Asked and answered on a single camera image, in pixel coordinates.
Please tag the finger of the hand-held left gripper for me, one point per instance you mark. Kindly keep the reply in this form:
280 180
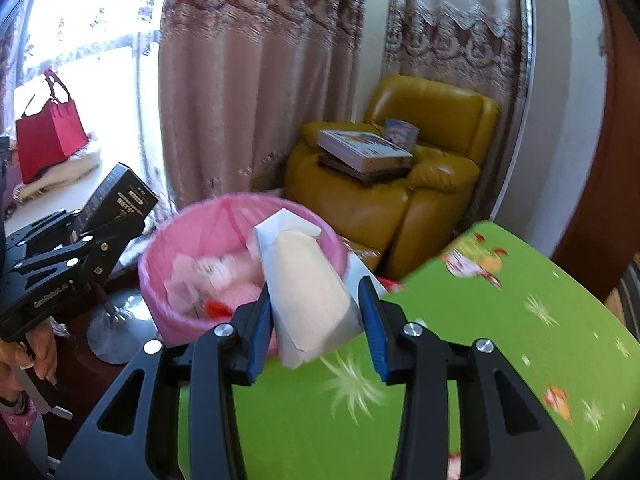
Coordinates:
45 227
85 257

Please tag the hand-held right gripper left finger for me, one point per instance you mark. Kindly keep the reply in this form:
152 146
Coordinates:
260 330

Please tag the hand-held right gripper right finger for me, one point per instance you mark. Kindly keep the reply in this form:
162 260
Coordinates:
372 330

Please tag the pink orange foam fruit net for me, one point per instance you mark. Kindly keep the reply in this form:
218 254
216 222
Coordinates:
235 280

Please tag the beige carton box red label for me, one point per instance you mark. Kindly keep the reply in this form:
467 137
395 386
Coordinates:
310 290

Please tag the black cardboard box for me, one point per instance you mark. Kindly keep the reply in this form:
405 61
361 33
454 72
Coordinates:
120 195

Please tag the pink-lined trash bin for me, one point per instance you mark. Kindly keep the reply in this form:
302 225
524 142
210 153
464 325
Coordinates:
165 280

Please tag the person's left hand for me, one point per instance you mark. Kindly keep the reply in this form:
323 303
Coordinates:
37 355

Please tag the white cushion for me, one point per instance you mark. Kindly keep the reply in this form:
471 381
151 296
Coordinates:
85 160

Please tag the chrome round stand base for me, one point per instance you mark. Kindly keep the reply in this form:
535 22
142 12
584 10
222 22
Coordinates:
120 330

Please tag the red tote bag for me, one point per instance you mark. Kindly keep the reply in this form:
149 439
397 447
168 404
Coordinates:
50 135

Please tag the person's pink clothing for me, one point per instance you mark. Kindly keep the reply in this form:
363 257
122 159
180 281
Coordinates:
15 430

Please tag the green cartoon printed tablecloth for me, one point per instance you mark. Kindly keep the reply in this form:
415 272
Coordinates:
500 335

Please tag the dark flat box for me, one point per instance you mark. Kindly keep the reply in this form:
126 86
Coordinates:
370 175

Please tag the yellow leather armchair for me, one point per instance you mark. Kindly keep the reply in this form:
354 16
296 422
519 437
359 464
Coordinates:
440 185

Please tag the white flat game box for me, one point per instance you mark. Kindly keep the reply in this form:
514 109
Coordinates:
360 147

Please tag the small blue printed tin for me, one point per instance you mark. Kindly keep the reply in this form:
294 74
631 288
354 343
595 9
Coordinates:
400 132

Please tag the beige lace curtain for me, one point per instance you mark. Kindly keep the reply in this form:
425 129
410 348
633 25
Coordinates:
450 25
250 85

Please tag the brown wooden wardrobe panel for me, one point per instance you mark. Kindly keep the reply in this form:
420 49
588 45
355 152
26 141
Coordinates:
615 160

